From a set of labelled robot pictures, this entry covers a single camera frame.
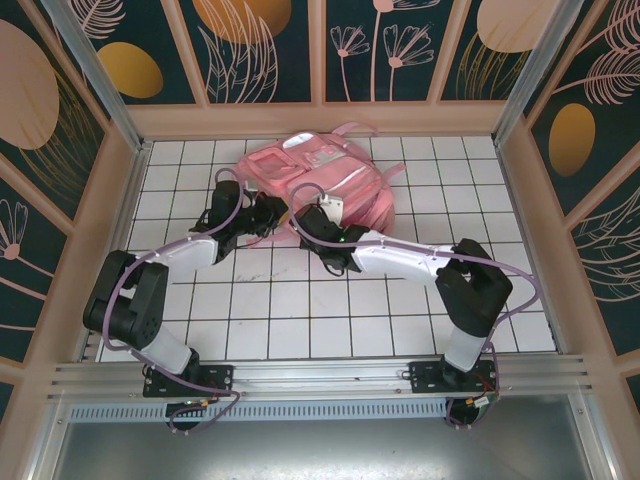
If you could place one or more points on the pink school backpack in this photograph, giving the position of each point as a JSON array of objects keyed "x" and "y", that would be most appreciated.
[{"x": 345, "y": 175}]

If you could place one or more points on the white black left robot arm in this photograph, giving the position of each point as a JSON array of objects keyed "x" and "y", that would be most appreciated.
[{"x": 185, "y": 257}]

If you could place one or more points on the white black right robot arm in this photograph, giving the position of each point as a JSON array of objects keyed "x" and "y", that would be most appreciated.
[{"x": 400, "y": 260}]

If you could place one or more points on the grey sheet metal panel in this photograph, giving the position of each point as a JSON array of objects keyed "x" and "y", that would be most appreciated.
[{"x": 320, "y": 450}]

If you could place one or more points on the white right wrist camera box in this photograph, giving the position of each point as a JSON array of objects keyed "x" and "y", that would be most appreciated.
[{"x": 332, "y": 206}]

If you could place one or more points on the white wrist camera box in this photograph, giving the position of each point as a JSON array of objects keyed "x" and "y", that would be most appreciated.
[
  {"x": 332, "y": 206},
  {"x": 252, "y": 188}
]

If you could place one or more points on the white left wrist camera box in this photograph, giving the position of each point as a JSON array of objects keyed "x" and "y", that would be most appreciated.
[{"x": 252, "y": 188}]

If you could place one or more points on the aluminium side rail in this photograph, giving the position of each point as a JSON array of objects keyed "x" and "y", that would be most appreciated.
[
  {"x": 131, "y": 190},
  {"x": 520, "y": 210}
]

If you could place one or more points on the long aluminium mounting rail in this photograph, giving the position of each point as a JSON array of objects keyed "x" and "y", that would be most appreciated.
[{"x": 320, "y": 372}]

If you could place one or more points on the wall panel with orange oval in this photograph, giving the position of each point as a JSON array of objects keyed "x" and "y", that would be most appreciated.
[{"x": 130, "y": 70}]

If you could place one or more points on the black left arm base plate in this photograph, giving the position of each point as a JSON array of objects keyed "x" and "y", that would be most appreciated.
[{"x": 220, "y": 380}]

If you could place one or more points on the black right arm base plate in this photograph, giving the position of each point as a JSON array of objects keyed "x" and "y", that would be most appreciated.
[{"x": 425, "y": 377}]

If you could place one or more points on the wall panel with pink flowers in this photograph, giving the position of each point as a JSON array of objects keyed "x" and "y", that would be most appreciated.
[{"x": 380, "y": 50}]

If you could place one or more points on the aluminium corner post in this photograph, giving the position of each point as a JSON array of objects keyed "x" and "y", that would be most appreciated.
[
  {"x": 90, "y": 60},
  {"x": 540, "y": 65}
]

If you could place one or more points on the wall panel single flower outline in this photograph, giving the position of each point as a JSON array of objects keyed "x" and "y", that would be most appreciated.
[{"x": 25, "y": 260}]

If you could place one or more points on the wall panel large peach oval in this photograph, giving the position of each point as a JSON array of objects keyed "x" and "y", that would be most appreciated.
[{"x": 30, "y": 90}]

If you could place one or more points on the wall panel oval and feather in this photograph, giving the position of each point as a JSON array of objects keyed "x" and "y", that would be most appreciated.
[{"x": 572, "y": 140}]

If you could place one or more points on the wall panel with peach oval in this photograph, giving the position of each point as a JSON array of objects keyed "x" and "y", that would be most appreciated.
[{"x": 500, "y": 30}]

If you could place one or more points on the wall panel leaf outlines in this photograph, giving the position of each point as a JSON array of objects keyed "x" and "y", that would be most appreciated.
[{"x": 610, "y": 265}]

